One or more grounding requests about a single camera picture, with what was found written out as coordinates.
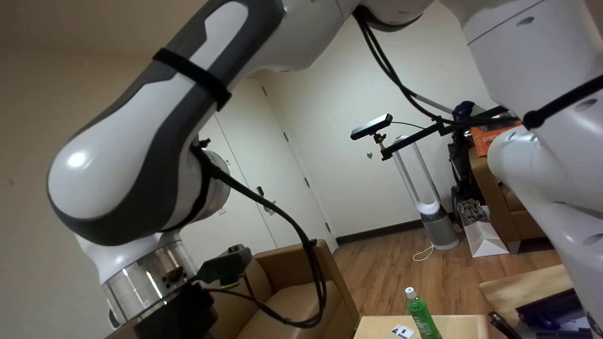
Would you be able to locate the low wooden board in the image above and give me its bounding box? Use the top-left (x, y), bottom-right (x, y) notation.
top-left (479, 262), bottom-right (577, 318)

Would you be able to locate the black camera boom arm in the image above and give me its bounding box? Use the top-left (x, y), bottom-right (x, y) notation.
top-left (379, 102), bottom-right (524, 162)

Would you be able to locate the white paper bag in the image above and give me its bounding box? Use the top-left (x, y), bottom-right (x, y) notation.
top-left (462, 200), bottom-right (511, 260)

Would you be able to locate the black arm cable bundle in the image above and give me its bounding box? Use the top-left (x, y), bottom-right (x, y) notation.
top-left (189, 6), bottom-right (460, 330)

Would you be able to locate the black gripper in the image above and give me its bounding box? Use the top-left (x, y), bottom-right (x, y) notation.
top-left (119, 281), bottom-right (219, 339)

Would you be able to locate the wooden cabinet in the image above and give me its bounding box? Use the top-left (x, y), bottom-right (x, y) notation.
top-left (470, 149), bottom-right (549, 254)

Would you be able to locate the brown leather sofa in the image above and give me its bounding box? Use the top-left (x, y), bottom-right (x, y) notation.
top-left (210, 239), bottom-right (364, 339)

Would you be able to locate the black upright bag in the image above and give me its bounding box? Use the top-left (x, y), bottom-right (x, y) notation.
top-left (447, 100), bottom-right (490, 203)

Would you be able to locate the green plastic bottle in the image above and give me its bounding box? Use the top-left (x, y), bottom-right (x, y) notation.
top-left (404, 284), bottom-right (443, 339)

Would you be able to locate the small white card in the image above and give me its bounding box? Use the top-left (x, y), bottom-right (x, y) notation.
top-left (391, 322), bottom-right (417, 339)

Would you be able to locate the purple black device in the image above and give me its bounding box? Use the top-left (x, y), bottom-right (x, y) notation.
top-left (515, 288), bottom-right (594, 339)

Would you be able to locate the black stereo camera bar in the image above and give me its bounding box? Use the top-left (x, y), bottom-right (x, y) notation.
top-left (349, 113), bottom-right (396, 141)

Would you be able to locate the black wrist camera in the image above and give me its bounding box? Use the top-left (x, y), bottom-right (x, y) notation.
top-left (197, 243), bottom-right (257, 286)

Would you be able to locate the white cord on floor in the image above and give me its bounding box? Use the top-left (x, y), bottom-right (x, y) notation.
top-left (411, 243), bottom-right (440, 264)

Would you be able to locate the white tower fan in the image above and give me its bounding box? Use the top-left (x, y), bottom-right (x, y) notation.
top-left (393, 134), bottom-right (462, 252)

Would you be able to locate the orange box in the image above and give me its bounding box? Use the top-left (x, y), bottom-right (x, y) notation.
top-left (470, 122), bottom-right (521, 158)

